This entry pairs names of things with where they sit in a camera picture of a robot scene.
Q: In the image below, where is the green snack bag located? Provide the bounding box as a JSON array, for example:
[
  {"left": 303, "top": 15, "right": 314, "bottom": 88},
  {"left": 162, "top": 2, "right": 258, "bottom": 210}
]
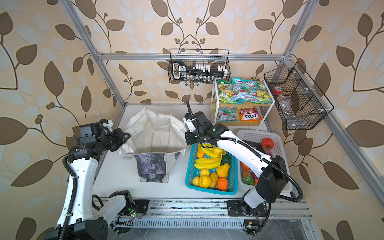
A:
[
  {"left": 218, "top": 80, "right": 237, "bottom": 104},
  {"left": 257, "top": 84, "right": 272, "bottom": 104}
]

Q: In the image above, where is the yellow corn cob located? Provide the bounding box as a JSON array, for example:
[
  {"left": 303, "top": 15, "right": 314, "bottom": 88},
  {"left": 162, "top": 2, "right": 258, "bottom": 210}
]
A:
[{"left": 209, "top": 172, "right": 219, "bottom": 189}]

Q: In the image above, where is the black wire basket right wall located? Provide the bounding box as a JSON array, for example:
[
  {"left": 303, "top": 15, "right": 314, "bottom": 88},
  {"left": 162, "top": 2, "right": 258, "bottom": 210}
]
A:
[{"left": 264, "top": 63, "right": 334, "bottom": 130}]

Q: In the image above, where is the yellow pear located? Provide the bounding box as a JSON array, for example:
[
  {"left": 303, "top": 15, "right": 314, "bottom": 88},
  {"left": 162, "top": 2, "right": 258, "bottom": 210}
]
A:
[{"left": 216, "top": 164, "right": 230, "bottom": 178}]

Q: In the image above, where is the cream canvas grocery bag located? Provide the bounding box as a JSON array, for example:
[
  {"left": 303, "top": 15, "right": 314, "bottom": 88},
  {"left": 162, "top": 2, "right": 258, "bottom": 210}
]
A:
[{"left": 119, "top": 108, "right": 187, "bottom": 184}]

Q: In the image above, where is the upper banana bunch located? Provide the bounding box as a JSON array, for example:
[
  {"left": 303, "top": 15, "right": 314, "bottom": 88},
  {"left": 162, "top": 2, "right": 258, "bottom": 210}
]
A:
[{"left": 201, "top": 143, "right": 227, "bottom": 159}]

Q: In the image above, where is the red tomato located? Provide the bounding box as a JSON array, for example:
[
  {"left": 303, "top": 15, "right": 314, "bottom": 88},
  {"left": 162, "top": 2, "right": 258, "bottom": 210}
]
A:
[{"left": 261, "top": 138, "right": 275, "bottom": 151}]

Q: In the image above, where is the orange Fox's candy bag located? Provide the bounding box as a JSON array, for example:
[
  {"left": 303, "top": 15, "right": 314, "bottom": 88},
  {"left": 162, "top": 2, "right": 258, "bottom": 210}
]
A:
[{"left": 237, "top": 107, "right": 262, "bottom": 122}]

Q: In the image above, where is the green snack bag right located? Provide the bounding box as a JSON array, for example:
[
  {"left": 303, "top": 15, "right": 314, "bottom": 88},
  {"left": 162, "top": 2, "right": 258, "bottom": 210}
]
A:
[{"left": 257, "top": 84, "right": 272, "bottom": 104}]

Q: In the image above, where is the teal red snack bag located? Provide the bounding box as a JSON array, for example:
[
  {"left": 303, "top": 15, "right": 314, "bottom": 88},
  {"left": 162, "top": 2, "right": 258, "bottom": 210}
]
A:
[{"left": 232, "top": 78, "right": 258, "bottom": 102}]

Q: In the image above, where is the banana bunch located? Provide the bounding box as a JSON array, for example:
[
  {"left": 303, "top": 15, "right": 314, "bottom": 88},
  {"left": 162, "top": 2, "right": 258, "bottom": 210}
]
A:
[
  {"left": 201, "top": 143, "right": 227, "bottom": 159},
  {"left": 194, "top": 158, "right": 222, "bottom": 170}
]

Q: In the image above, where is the green snack bag left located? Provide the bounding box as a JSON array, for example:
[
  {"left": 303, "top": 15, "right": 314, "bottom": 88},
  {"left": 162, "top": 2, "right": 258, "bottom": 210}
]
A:
[{"left": 218, "top": 80, "right": 237, "bottom": 104}]

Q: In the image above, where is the plastic bottle red cap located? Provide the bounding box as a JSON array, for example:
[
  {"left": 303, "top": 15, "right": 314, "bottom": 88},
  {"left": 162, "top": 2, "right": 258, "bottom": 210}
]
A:
[{"left": 273, "top": 86, "right": 292, "bottom": 111}]

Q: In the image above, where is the yellow lemon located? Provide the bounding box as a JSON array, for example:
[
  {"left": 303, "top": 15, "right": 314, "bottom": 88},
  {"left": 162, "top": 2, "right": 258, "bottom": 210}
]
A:
[{"left": 200, "top": 169, "right": 210, "bottom": 177}]

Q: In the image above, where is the lower teal snack bag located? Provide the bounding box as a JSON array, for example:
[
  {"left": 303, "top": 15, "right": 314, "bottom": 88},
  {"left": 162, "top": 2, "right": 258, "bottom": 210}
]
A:
[{"left": 216, "top": 108, "right": 237, "bottom": 122}]

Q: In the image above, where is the white wire shelf rack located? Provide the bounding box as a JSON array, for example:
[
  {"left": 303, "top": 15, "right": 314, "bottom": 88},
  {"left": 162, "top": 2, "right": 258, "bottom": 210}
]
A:
[{"left": 209, "top": 78, "right": 276, "bottom": 132}]

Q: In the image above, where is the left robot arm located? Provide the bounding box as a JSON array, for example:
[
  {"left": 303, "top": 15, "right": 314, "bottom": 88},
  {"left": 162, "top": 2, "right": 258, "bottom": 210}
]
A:
[{"left": 45, "top": 119, "right": 135, "bottom": 240}]

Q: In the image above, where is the white plastic basket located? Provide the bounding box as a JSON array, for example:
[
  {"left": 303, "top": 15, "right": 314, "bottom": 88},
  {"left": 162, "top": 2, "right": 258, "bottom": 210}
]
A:
[{"left": 237, "top": 130, "right": 293, "bottom": 197}]

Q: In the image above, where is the black wire basket wall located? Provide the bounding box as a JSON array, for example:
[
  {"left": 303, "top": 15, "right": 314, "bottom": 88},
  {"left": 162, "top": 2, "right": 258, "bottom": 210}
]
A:
[
  {"left": 264, "top": 63, "right": 334, "bottom": 130},
  {"left": 168, "top": 48, "right": 231, "bottom": 84}
]

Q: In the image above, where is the teal plastic basket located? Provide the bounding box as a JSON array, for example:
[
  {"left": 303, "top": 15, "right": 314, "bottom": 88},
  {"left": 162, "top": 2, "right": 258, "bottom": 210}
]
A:
[{"left": 185, "top": 144, "right": 238, "bottom": 196}]

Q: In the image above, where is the yellow round fruit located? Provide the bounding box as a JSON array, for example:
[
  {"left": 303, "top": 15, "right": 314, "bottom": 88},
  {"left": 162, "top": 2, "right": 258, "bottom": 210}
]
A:
[{"left": 192, "top": 176, "right": 201, "bottom": 187}]

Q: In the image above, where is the lower banana bunch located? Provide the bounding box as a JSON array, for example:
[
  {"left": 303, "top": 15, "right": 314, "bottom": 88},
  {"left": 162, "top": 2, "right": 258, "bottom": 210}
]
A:
[{"left": 194, "top": 158, "right": 222, "bottom": 170}]

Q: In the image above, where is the orange tangerine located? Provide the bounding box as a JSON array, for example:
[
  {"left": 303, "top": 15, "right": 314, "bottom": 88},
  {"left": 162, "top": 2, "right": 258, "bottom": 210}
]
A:
[{"left": 217, "top": 178, "right": 229, "bottom": 191}]

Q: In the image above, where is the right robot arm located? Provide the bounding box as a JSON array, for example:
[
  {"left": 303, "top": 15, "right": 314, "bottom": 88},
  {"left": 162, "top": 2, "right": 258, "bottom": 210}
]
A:
[{"left": 183, "top": 109, "right": 303, "bottom": 216}]

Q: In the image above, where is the yellow bell pepper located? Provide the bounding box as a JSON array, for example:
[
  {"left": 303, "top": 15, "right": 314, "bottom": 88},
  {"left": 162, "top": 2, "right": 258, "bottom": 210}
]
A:
[{"left": 199, "top": 175, "right": 212, "bottom": 188}]

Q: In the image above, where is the black wire basket back wall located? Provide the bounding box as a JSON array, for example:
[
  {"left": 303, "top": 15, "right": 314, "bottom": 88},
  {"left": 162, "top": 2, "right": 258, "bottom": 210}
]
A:
[{"left": 168, "top": 48, "right": 231, "bottom": 84}]

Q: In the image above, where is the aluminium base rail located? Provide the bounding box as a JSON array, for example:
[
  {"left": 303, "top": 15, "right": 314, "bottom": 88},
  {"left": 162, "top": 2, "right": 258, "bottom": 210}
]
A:
[{"left": 115, "top": 198, "right": 314, "bottom": 231}]

